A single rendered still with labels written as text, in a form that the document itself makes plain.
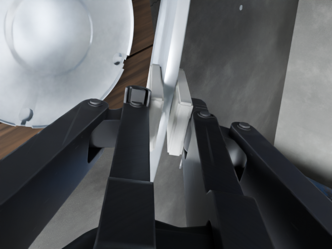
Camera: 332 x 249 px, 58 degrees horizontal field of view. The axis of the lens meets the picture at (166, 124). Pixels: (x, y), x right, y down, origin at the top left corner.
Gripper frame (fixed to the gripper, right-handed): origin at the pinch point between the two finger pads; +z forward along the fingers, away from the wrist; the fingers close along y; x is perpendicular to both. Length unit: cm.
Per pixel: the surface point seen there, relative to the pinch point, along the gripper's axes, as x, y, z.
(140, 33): -2.2, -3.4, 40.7
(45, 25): -1.4, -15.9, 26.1
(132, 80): -11.3, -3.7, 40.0
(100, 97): -13.3, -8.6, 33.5
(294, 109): -57, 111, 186
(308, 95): -43, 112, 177
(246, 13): 2, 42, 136
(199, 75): -27, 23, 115
